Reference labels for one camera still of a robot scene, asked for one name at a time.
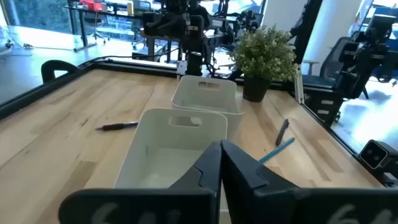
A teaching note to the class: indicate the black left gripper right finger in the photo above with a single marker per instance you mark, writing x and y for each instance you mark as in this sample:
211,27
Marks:
280,205

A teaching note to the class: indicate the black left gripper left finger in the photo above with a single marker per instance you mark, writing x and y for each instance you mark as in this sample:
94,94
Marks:
186,205

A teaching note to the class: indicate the dark grey pen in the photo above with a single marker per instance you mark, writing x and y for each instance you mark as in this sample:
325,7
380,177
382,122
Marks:
282,132

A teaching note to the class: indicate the clear pen with black grip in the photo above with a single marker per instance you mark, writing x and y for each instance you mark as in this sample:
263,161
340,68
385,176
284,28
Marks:
116,126

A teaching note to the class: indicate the black background robot arm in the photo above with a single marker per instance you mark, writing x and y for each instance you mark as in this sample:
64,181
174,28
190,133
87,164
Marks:
357,62

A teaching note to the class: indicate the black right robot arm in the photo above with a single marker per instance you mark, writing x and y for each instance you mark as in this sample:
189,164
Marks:
194,37

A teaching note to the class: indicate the white plastic bin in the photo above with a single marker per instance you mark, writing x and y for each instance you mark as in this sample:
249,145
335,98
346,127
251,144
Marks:
161,161
205,99

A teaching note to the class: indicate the potted green plant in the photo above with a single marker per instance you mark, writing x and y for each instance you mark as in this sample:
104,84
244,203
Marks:
264,56

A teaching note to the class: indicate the black curved chair back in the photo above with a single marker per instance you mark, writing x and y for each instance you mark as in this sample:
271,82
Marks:
46,70

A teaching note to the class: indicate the yellow container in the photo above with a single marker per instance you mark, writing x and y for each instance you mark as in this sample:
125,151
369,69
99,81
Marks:
130,8

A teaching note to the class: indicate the black background desk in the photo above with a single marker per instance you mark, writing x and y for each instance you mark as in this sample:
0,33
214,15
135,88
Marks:
82,28

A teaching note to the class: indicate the red box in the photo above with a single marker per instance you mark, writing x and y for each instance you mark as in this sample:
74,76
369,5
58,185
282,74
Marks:
93,5

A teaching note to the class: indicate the black frame bracket with labels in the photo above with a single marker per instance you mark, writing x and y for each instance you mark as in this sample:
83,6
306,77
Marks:
314,107

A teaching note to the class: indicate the black table-level camera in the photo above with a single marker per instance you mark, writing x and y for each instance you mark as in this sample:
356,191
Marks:
373,154

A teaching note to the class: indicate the white corner post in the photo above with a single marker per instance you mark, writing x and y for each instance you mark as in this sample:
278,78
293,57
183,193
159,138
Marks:
299,90

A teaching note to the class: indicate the black vertical frame pillar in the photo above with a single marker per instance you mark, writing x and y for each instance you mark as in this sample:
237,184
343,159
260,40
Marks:
306,28

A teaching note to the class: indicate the black table frame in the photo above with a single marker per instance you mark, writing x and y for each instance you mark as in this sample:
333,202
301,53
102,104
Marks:
31,93

